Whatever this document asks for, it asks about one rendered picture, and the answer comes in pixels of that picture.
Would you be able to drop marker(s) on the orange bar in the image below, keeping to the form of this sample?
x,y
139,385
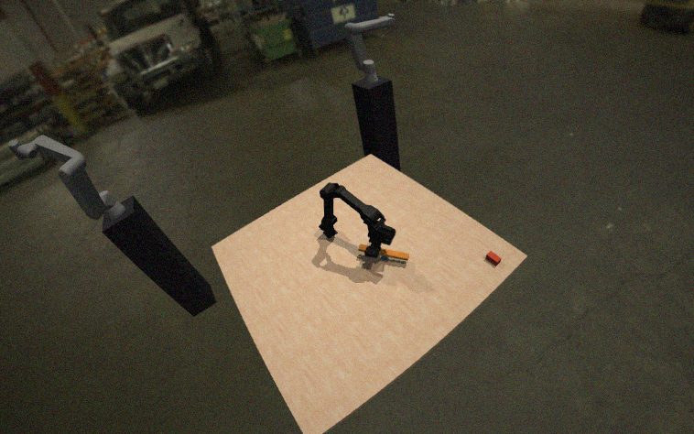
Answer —
x,y
387,253

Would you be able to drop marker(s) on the small red block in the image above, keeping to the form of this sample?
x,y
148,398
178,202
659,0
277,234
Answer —
x,y
493,258

